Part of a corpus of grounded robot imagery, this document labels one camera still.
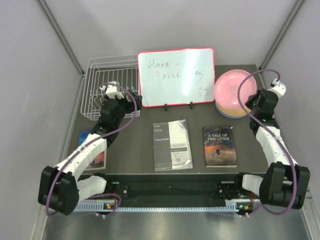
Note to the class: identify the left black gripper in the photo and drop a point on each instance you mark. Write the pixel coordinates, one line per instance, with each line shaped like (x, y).
(138, 101)

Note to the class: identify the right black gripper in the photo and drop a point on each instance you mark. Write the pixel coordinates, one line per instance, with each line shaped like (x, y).
(248, 103)

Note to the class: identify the yellow plate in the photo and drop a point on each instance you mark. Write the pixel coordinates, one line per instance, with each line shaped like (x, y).
(234, 112)

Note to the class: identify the pink plate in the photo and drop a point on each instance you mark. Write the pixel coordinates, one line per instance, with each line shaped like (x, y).
(227, 86)

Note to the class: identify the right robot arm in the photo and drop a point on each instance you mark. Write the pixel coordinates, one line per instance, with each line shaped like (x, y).
(285, 182)

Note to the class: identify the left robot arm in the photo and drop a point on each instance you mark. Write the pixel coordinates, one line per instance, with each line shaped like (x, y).
(60, 188)

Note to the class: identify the red framed whiteboard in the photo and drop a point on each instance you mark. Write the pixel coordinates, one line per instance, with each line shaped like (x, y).
(176, 76)

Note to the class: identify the Tale of Two Cities book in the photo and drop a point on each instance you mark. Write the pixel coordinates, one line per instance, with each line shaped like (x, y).
(219, 147)

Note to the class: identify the black white setup guide booklet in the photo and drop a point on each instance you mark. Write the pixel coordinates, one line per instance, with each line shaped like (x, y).
(171, 146)

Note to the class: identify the blue sunset cover book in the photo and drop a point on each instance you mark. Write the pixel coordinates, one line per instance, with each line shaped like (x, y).
(99, 162)

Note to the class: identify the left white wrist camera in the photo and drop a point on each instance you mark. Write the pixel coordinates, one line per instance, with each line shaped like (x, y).
(112, 90)

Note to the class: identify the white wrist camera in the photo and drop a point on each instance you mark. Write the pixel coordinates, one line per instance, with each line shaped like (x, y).
(277, 87)
(112, 90)

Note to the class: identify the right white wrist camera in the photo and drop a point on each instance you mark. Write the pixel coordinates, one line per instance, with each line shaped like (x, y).
(277, 87)

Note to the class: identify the white wire dish rack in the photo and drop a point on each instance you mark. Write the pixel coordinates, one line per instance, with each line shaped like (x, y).
(122, 69)

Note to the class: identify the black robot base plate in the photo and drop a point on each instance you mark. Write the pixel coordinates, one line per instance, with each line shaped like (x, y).
(175, 190)

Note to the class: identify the grey slotted cable duct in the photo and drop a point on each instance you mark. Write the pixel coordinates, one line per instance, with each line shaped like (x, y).
(103, 207)

